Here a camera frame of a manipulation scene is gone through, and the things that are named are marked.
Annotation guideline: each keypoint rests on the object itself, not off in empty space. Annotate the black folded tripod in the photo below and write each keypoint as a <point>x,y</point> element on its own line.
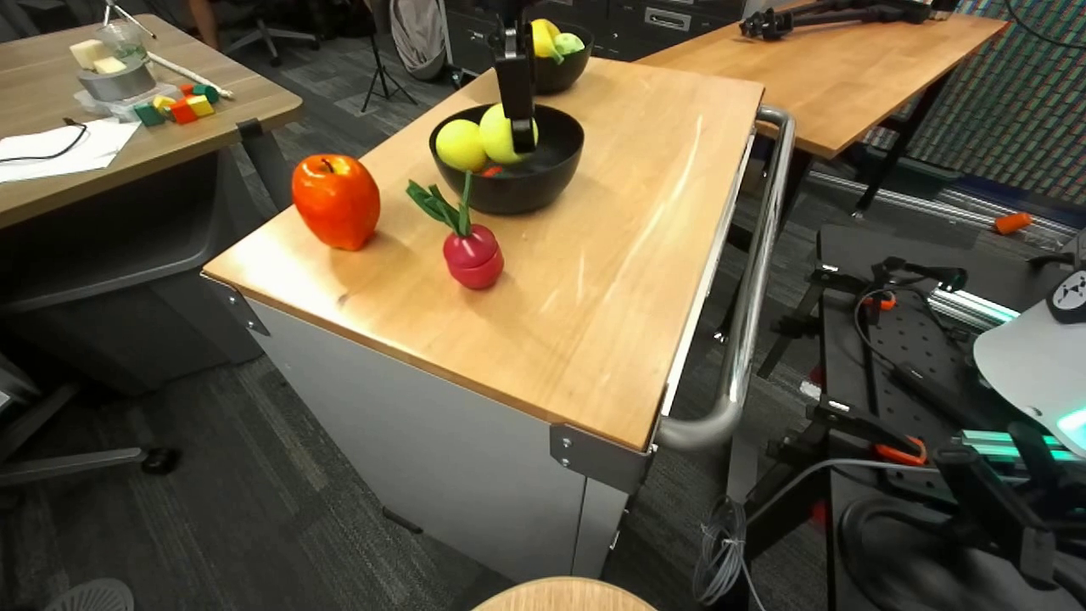
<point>837,15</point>

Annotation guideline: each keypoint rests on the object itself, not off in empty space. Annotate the gray metal floor rail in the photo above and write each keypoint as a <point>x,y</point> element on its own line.
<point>903,206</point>

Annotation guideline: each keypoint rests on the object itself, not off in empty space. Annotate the black plastic bowl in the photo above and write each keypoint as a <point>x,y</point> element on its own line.
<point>562,76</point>
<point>529,191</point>

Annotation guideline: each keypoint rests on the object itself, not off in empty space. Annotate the orange bell pepper toy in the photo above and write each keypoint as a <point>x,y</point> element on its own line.
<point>337,206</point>

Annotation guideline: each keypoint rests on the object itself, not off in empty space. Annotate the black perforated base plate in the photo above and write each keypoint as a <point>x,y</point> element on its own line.
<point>903,255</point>

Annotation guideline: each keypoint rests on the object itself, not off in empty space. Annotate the small orange clamp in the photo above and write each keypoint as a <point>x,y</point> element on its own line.
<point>1012,223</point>

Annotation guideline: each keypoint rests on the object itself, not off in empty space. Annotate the dark office chair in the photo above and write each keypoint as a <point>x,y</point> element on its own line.
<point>265,36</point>

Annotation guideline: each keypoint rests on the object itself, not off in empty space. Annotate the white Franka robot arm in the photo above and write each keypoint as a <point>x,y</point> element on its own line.
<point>1029,362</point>

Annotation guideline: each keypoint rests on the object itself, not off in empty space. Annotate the black standing tripod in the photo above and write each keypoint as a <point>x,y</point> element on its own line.
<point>380,62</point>

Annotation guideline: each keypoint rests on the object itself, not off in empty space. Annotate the white thin stick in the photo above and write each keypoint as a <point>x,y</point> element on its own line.
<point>187,74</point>

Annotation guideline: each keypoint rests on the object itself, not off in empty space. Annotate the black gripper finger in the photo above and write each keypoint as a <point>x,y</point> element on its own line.
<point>519,102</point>

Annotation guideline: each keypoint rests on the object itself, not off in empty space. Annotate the light wooden office desk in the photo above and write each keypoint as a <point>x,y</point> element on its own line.
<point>225,105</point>

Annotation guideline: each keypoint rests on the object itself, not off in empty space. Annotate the round wooden stool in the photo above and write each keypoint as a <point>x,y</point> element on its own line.
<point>566,594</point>

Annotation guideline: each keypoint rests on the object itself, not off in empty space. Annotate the clear plastic container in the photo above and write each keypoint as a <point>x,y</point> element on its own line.
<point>114,68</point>

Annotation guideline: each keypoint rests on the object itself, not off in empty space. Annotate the aluminium extrusion bar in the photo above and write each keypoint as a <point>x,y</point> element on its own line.
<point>968,308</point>

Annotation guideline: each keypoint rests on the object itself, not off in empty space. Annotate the striped acoustic panel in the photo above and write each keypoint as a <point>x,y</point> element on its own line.
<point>1007,102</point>

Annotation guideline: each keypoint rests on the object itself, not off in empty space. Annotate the red radish toy green leaves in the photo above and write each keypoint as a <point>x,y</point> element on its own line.
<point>472,259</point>

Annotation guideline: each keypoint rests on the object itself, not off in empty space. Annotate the colourful toy blocks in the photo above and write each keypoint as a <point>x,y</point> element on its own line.
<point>182,105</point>

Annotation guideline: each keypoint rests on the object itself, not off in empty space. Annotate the white paper sheet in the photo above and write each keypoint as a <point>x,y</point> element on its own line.
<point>54,154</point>

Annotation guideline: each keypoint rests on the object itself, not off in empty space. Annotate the yellow lemon toy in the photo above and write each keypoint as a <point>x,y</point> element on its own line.
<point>498,137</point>
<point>459,145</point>

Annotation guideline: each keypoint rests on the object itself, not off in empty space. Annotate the gray office chair base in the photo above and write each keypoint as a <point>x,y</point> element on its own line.
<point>69,464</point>

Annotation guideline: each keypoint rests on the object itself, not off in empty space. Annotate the green lime toy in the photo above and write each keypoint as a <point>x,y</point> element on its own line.
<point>571,41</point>

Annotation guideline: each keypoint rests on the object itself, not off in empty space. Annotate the yellow banana toy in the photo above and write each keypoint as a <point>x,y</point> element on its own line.
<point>544,36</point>

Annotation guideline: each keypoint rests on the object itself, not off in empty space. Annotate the white cart wooden top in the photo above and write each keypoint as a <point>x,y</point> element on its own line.
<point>454,453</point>

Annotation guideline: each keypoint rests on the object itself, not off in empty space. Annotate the orange-brown wooden desk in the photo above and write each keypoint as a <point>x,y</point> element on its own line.
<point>837,68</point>

